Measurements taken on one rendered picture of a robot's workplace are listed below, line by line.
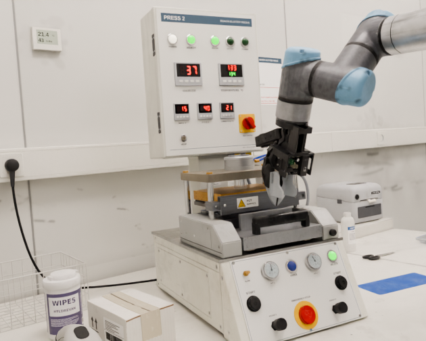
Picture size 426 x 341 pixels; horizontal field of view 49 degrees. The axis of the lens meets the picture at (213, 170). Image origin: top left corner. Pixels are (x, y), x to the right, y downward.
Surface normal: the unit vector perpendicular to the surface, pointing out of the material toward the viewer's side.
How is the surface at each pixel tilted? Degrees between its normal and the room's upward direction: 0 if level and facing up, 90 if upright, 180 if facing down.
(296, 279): 65
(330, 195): 85
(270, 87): 90
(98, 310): 86
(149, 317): 88
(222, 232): 41
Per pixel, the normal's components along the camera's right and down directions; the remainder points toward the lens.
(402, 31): -0.84, 0.11
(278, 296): 0.37, -0.40
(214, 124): 0.44, 0.02
